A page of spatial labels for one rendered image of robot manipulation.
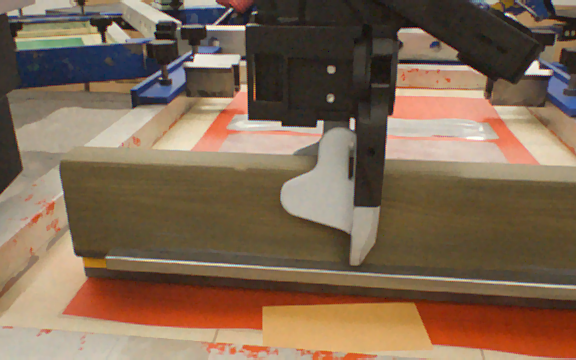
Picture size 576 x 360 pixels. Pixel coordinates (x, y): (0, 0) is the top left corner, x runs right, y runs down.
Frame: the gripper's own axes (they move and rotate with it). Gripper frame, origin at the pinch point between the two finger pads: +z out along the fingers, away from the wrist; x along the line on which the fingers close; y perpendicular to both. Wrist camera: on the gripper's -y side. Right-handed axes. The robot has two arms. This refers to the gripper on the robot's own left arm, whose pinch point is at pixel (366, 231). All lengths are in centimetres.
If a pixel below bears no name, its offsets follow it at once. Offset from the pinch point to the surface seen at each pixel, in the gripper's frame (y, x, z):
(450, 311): -5.9, 1.3, 5.1
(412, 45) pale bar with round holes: -10, -68, -1
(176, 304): 12.8, 2.6, 5.1
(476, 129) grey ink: -15.4, -37.8, 4.6
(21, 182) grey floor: 178, -217, 100
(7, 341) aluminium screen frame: 19.0, 11.3, 1.6
